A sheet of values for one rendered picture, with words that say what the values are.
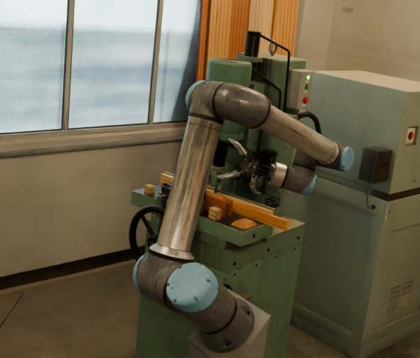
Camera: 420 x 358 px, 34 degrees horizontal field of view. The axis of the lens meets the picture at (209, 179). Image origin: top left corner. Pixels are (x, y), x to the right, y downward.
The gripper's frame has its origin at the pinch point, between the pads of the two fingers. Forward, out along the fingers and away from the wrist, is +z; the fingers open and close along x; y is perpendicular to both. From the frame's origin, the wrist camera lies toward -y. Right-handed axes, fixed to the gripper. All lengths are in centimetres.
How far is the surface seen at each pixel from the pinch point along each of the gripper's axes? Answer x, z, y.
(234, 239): 28.7, -14.3, 1.3
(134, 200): 29, 27, -34
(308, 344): 80, -83, -96
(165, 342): 82, -4, -30
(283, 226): 18.3, -31.3, -1.2
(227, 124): -13.0, 0.9, -8.1
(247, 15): -95, -4, -181
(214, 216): 22.7, -5.2, -5.3
